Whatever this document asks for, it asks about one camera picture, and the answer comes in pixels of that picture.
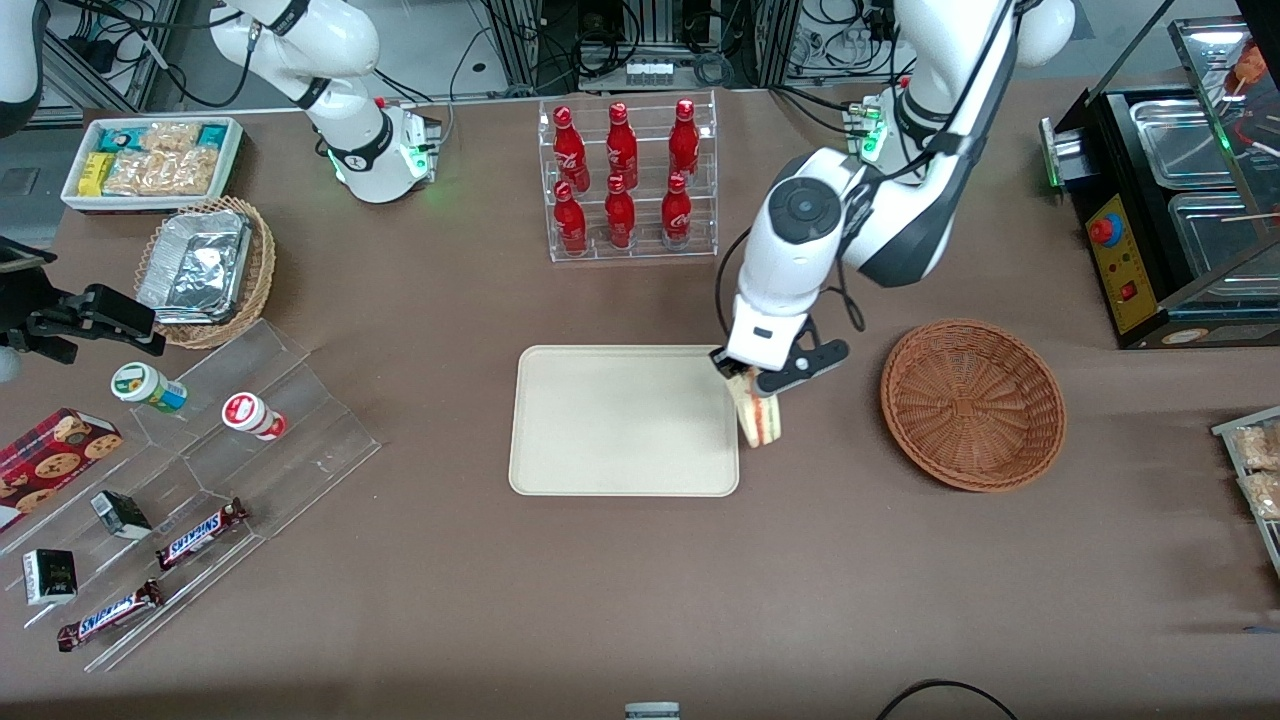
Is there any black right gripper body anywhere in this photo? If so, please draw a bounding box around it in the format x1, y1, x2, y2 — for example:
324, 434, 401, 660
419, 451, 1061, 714
0, 266, 81, 365

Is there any triangular sandwich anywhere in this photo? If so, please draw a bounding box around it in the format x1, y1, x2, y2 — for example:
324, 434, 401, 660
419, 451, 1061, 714
727, 367, 785, 450

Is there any aluminium foil tray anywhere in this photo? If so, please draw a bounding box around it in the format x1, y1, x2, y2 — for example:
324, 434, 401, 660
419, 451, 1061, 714
137, 209, 253, 326

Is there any cream rectangular tray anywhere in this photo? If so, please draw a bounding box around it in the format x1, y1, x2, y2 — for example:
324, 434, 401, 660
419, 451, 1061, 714
508, 345, 741, 498

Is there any light wicker basket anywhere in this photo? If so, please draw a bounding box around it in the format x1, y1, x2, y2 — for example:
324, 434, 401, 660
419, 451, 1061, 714
133, 196, 277, 350

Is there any brown round wicker basket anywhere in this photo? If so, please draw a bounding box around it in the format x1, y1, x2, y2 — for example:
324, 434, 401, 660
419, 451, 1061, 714
880, 318, 1067, 493

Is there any grey snack tray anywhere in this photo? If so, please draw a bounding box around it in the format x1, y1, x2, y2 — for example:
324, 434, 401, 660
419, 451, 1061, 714
1211, 405, 1280, 578

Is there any green label yogurt cup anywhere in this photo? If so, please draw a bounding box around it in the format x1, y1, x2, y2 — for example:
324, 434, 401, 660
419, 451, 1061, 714
110, 362, 189, 415

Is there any white snack bin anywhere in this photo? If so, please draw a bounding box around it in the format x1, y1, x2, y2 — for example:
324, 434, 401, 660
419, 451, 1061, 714
60, 116, 245, 215

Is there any clear cracker bag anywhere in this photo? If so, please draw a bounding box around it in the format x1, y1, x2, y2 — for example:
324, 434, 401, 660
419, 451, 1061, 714
152, 147, 220, 197
103, 150, 161, 197
140, 122, 202, 154

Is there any clear acrylic bottle rack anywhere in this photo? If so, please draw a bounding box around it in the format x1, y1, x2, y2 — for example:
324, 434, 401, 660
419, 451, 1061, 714
538, 90, 719, 264

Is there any red cookie box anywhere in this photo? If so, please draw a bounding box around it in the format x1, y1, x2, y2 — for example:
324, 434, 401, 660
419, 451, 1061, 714
0, 407, 125, 535

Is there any red cola bottle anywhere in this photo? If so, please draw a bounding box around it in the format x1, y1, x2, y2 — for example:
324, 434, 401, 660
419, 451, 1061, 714
661, 172, 694, 251
604, 175, 637, 251
605, 101, 639, 191
668, 98, 701, 187
552, 105, 590, 193
553, 180, 589, 257

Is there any red label yogurt cup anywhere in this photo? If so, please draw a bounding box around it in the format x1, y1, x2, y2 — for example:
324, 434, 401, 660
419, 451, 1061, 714
221, 392, 289, 443

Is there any small black box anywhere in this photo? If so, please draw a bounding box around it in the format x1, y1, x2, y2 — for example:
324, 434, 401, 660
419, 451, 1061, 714
90, 490, 154, 542
22, 548, 79, 607

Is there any snickers bar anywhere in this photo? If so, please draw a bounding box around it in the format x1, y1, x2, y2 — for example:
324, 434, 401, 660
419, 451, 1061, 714
56, 579, 165, 653
155, 497, 251, 572

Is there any clear acrylic tiered stand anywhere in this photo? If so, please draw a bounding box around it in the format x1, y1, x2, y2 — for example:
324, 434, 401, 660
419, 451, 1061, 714
0, 318, 383, 673

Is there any black heated display case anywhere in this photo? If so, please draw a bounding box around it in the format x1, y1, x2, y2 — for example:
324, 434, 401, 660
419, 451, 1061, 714
1038, 15, 1280, 351

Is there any steel pan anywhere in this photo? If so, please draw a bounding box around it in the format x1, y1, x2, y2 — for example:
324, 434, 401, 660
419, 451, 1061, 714
1128, 97, 1239, 191
1166, 190, 1280, 281

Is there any clear pastry bag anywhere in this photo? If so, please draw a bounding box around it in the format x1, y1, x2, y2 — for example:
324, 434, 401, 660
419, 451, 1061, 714
1230, 423, 1280, 472
1240, 470, 1280, 522

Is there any skewered fried food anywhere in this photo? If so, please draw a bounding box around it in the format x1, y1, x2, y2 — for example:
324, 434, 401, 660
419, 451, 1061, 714
1230, 44, 1271, 91

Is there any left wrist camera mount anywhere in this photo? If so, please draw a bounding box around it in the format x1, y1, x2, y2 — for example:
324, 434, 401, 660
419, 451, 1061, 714
756, 338, 852, 397

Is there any black cable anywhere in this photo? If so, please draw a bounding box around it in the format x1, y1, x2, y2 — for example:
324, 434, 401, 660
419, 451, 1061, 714
876, 679, 1020, 720

